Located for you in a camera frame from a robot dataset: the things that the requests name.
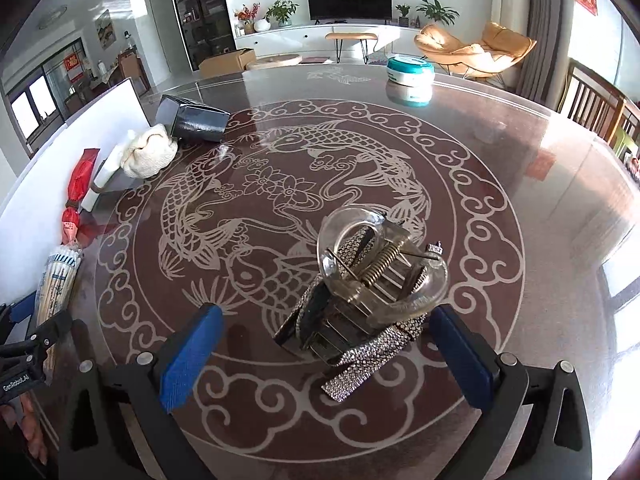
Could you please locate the wooden dining chair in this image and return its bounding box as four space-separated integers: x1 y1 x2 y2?
607 100 640 171
557 57 628 143

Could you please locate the framed wall painting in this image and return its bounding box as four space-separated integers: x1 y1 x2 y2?
95 9 112 50

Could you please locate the black television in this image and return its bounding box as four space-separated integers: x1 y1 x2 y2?
306 0 393 25

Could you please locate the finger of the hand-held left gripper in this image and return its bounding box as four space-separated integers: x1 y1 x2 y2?
0 307 74 361
0 292 41 346

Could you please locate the round beige ottoman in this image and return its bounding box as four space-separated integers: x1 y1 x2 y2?
245 52 303 71

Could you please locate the large leafy potted plant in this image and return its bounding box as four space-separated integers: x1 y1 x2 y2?
416 0 460 26

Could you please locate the cream knitted cloth bundle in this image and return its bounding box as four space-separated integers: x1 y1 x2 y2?
121 124 178 179

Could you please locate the grey curtain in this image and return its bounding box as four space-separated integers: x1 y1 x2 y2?
492 0 571 98

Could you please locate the white television cabinet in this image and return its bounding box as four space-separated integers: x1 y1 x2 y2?
234 22 426 63

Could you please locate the wooden stool with metal legs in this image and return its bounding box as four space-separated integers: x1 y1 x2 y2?
325 31 378 65

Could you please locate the teal lidded white jar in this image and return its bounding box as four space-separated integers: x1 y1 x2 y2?
385 55 435 107

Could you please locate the person's left hand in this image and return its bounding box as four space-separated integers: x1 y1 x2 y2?
0 395 49 466

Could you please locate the large white storage box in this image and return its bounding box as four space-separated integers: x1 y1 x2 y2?
0 76 153 306

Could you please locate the red packet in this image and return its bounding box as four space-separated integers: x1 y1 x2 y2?
61 148 103 246

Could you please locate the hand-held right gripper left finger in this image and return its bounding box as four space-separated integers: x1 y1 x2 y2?
57 304 225 480

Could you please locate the red flower arrangement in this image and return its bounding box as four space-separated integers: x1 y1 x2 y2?
235 2 261 35

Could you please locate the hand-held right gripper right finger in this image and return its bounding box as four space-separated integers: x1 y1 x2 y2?
427 304 593 480

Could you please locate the clear rhinestone hair claw clip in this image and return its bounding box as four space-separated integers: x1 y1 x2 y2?
272 206 449 403

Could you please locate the orange lounge chair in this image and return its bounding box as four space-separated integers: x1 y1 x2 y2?
413 21 537 81

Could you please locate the black box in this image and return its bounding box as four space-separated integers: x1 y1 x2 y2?
156 94 232 143

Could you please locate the dark glass display cabinet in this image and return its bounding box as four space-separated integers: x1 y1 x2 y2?
165 0 226 73

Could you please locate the bag of wooden chopsticks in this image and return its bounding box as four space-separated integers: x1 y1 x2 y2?
31 242 85 381

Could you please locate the cardboard box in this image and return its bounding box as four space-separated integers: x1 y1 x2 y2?
198 47 257 78

